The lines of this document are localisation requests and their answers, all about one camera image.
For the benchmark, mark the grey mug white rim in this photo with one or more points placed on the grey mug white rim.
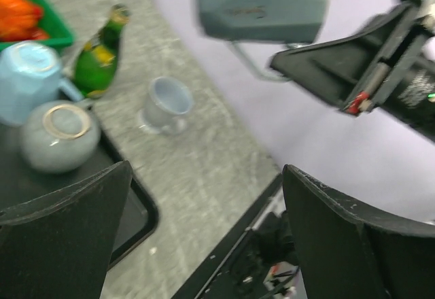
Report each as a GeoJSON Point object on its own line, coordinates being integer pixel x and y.
{"type": "Point", "coordinates": [59, 136]}

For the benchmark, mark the green plastic crate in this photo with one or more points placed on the green plastic crate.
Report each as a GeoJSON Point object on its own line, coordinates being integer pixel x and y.
{"type": "Point", "coordinates": [61, 36]}

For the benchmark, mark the light blue mug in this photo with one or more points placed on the light blue mug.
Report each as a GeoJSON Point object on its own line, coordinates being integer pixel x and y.
{"type": "Point", "coordinates": [31, 75]}

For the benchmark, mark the black tray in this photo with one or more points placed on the black tray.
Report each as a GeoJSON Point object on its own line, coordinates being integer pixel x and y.
{"type": "Point", "coordinates": [20, 184]}

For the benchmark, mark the red chili pepper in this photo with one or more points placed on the red chili pepper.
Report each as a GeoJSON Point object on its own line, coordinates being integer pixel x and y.
{"type": "Point", "coordinates": [39, 34]}

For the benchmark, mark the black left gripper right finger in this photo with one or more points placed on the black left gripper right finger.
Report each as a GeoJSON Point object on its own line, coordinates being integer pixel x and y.
{"type": "Point", "coordinates": [349, 249]}

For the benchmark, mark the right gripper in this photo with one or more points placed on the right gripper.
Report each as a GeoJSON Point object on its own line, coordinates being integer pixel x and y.
{"type": "Point", "coordinates": [361, 71]}

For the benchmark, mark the pale grey mug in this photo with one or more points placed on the pale grey mug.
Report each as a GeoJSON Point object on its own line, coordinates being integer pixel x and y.
{"type": "Point", "coordinates": [167, 103]}

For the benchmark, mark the orange bumpy pumpkin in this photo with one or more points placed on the orange bumpy pumpkin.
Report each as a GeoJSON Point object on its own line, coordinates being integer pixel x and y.
{"type": "Point", "coordinates": [19, 18]}

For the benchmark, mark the grey-blue mug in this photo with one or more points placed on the grey-blue mug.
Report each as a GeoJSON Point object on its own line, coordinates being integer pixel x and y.
{"type": "Point", "coordinates": [293, 23]}

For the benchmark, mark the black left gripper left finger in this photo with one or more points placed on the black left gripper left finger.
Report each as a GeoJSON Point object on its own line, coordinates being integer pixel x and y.
{"type": "Point", "coordinates": [60, 244]}

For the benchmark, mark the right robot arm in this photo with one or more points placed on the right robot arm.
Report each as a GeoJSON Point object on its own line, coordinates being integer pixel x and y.
{"type": "Point", "coordinates": [412, 101]}

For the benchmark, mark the green glass bottle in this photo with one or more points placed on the green glass bottle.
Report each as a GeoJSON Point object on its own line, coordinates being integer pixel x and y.
{"type": "Point", "coordinates": [96, 65]}

